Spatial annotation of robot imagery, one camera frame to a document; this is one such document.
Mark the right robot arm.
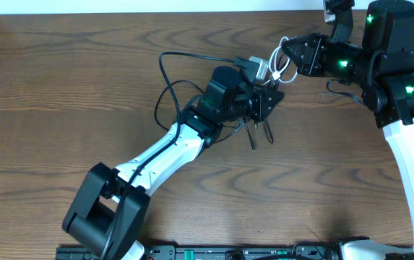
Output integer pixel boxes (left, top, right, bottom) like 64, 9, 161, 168
281, 0, 414, 259

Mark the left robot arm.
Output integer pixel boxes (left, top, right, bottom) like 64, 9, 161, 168
62, 66, 284, 259

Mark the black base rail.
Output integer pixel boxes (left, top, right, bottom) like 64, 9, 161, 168
55, 236, 414, 260

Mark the white USB cable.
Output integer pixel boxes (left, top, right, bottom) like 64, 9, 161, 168
260, 35, 298, 87

